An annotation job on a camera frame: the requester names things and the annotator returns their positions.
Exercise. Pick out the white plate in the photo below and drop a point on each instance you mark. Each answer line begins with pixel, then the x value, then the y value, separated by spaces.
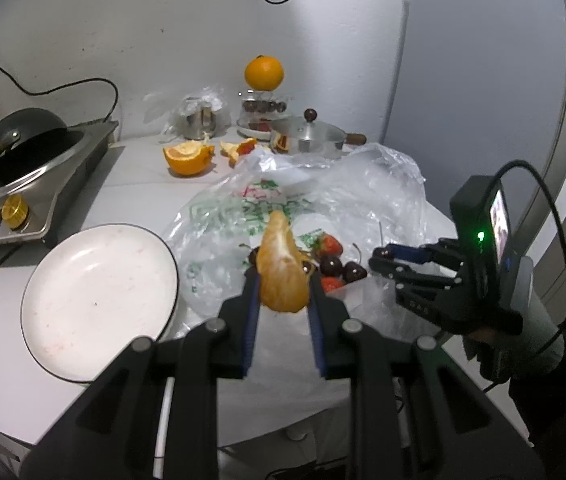
pixel 98 300

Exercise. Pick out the half orange peel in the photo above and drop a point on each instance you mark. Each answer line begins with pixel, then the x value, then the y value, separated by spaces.
pixel 188 157

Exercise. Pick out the whole orange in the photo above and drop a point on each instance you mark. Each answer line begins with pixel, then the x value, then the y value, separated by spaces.
pixel 263 72

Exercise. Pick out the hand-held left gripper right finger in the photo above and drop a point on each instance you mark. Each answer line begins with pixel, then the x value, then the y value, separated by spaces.
pixel 317 325

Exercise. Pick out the steel cup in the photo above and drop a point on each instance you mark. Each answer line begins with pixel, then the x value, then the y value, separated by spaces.
pixel 200 122

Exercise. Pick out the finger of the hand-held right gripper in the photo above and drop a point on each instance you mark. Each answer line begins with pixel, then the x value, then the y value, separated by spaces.
pixel 388 266
pixel 408 252

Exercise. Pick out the white refrigerator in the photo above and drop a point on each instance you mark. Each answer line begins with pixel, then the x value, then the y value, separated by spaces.
pixel 463 60

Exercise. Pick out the person's right hand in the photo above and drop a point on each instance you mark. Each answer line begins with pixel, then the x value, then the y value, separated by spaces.
pixel 533 320

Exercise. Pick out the person's right forearm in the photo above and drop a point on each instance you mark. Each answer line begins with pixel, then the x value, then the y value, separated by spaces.
pixel 563 385

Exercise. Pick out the orange peel piece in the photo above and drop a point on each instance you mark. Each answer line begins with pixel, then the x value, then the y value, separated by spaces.
pixel 228 150

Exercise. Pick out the steel induction stove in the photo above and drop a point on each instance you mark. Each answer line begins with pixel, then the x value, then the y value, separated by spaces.
pixel 73 180

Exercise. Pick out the steel pot with lid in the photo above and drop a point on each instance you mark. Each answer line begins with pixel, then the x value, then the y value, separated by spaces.
pixel 308 137

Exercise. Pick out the dark red cherry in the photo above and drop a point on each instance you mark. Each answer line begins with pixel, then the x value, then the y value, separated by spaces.
pixel 354 273
pixel 330 266
pixel 253 258

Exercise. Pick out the clear printed plastic bag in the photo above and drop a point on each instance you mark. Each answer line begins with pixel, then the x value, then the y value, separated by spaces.
pixel 363 195

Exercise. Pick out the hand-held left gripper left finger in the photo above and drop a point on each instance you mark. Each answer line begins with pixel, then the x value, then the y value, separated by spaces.
pixel 250 320

